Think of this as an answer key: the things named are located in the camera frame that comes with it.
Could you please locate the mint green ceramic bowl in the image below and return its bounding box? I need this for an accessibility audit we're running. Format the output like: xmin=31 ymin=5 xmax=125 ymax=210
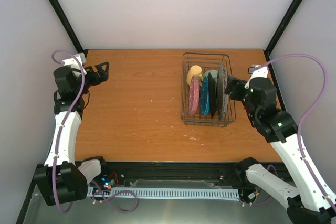
xmin=203 ymin=69 xmax=218 ymax=82

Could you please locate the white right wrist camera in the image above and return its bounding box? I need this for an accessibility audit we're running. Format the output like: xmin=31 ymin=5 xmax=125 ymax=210
xmin=245 ymin=65 xmax=269 ymax=89

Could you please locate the black frame post right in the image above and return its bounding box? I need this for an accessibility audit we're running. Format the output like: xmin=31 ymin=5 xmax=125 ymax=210
xmin=264 ymin=0 xmax=303 ymax=57

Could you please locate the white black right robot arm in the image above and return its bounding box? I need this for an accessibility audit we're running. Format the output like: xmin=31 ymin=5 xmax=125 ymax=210
xmin=224 ymin=65 xmax=335 ymax=223

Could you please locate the left electronics board with wires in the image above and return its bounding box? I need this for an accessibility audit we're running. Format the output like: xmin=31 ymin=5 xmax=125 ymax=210
xmin=101 ymin=172 xmax=119 ymax=189

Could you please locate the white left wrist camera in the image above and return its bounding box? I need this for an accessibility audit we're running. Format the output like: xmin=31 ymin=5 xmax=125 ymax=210
xmin=61 ymin=53 xmax=87 ymax=77

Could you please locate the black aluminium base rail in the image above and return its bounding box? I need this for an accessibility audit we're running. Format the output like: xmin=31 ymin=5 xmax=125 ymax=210
xmin=95 ymin=161 xmax=250 ymax=188

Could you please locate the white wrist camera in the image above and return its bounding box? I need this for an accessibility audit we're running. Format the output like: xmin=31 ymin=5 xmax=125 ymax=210
xmin=245 ymin=65 xmax=269 ymax=89
xmin=61 ymin=53 xmax=87 ymax=77

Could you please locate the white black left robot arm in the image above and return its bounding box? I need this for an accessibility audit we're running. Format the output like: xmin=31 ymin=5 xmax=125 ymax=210
xmin=33 ymin=62 xmax=109 ymax=206

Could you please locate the right connector with wires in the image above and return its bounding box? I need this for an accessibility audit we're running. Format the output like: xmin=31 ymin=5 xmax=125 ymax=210
xmin=249 ymin=182 xmax=268 ymax=205

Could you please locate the pink polka dot plate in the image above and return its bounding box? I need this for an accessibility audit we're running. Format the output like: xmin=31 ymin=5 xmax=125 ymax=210
xmin=188 ymin=76 xmax=200 ymax=116

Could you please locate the dark wire dish rack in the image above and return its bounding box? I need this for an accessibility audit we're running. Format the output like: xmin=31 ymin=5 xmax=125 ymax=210
xmin=181 ymin=52 xmax=236 ymax=127

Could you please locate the black frame post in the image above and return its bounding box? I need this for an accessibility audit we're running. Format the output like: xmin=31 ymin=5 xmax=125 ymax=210
xmin=48 ymin=0 xmax=87 ymax=56
xmin=264 ymin=0 xmax=303 ymax=57

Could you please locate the yellow ceramic mug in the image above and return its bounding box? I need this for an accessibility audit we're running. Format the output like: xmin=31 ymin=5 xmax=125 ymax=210
xmin=186 ymin=65 xmax=203 ymax=85

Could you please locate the black frame post left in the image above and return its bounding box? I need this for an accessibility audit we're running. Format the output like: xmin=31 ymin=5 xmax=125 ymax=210
xmin=48 ymin=0 xmax=87 ymax=56

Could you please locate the speckled large stoneware plate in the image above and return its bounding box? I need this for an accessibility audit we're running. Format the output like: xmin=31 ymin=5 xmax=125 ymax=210
xmin=217 ymin=63 xmax=228 ymax=121

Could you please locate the light blue slotted cable duct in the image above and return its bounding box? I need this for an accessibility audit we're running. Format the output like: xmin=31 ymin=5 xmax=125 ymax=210
xmin=103 ymin=187 xmax=240 ymax=201

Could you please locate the black rimmed cream plate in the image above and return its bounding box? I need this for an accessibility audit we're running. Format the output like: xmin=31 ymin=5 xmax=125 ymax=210
xmin=208 ymin=73 xmax=217 ymax=118

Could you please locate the teal blue plate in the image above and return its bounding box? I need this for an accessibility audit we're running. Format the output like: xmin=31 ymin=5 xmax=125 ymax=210
xmin=200 ymin=76 xmax=210 ymax=116

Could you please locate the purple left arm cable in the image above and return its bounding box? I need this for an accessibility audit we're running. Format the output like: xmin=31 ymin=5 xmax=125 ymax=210
xmin=51 ymin=50 xmax=139 ymax=214

